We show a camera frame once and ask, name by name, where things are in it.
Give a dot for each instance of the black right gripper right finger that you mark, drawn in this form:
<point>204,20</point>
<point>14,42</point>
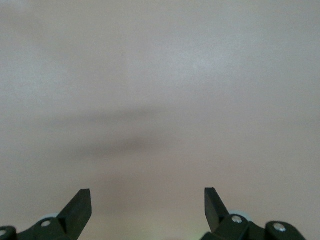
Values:
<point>213,210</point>

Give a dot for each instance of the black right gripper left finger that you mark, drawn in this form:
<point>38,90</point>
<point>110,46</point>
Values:
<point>77,212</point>

